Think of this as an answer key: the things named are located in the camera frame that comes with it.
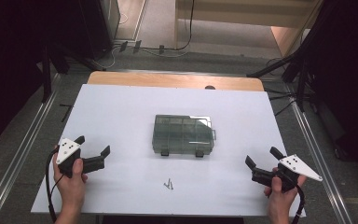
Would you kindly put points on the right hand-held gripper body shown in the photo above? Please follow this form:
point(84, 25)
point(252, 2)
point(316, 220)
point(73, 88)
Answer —
point(296, 165)

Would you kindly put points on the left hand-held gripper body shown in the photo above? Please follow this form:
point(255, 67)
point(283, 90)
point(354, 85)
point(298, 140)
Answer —
point(66, 151)

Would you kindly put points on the smoky clear plastic compartment box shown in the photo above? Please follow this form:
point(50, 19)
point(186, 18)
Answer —
point(183, 135)

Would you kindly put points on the person's right hand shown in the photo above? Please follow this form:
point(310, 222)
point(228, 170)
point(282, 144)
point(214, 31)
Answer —
point(279, 200)

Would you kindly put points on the person's left hand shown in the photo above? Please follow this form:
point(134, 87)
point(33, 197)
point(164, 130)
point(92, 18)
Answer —
point(71, 191)

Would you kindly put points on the white board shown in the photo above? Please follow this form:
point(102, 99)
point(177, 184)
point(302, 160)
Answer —
point(121, 105)

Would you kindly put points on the black metal stand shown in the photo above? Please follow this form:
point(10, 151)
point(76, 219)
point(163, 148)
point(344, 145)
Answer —
point(298, 68)
point(46, 74)

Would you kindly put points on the small dark round object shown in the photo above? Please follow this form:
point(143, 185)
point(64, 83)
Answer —
point(209, 87)

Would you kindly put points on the black power plug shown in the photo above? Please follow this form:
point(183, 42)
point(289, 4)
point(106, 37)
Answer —
point(123, 46)
point(161, 49)
point(137, 46)

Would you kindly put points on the black curtain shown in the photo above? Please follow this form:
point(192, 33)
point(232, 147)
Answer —
point(9, 62)
point(348, 62)

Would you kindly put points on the black cabinet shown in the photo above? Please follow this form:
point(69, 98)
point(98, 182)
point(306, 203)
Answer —
point(101, 25)

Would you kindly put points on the light wooden furniture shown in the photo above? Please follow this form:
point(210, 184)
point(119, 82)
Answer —
point(230, 12)

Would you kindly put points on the metal floor rail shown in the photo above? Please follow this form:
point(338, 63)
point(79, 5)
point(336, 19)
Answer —
point(18, 155)
point(317, 146)

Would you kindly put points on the black L-shaped bracket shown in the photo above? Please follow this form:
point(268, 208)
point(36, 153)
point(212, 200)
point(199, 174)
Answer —
point(66, 109)

